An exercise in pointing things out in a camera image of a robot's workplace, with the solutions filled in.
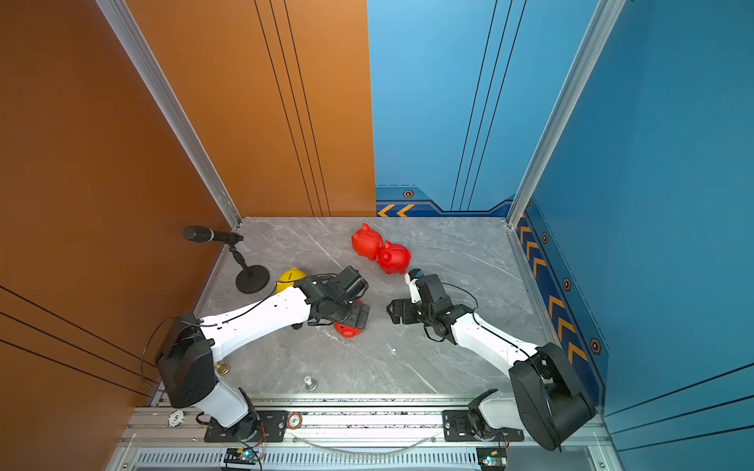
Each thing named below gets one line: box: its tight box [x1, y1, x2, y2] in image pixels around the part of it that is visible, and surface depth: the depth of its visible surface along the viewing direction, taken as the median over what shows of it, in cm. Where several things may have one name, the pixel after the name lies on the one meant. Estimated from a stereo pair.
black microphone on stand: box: [183, 225, 270, 295], surface depth 101 cm
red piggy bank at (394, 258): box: [377, 240, 413, 275], surface depth 102 cm
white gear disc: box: [166, 409, 186, 428], surface depth 77 cm
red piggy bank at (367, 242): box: [351, 222, 384, 262], surface depth 105 cm
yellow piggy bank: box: [275, 266, 308, 294], surface depth 93 cm
